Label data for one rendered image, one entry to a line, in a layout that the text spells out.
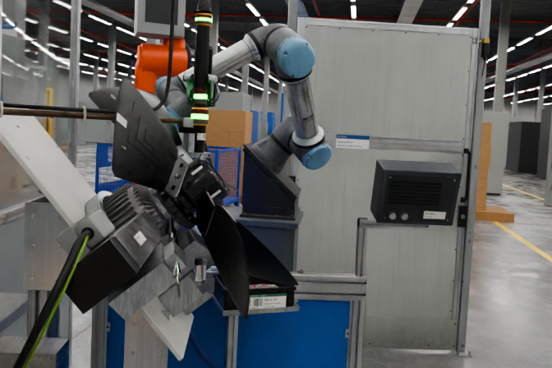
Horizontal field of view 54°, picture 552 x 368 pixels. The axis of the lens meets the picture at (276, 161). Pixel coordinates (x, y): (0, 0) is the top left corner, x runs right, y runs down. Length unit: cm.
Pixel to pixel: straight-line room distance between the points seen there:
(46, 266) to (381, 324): 252
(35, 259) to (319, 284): 92
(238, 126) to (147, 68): 419
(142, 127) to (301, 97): 78
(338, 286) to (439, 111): 180
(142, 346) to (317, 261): 211
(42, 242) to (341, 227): 226
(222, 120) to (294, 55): 778
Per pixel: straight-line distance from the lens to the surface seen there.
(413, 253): 346
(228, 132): 938
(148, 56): 535
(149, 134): 115
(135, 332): 135
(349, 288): 188
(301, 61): 170
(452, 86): 345
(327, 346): 195
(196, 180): 128
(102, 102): 142
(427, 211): 186
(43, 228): 133
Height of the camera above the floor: 135
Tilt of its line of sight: 4 degrees down
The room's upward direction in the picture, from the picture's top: 3 degrees clockwise
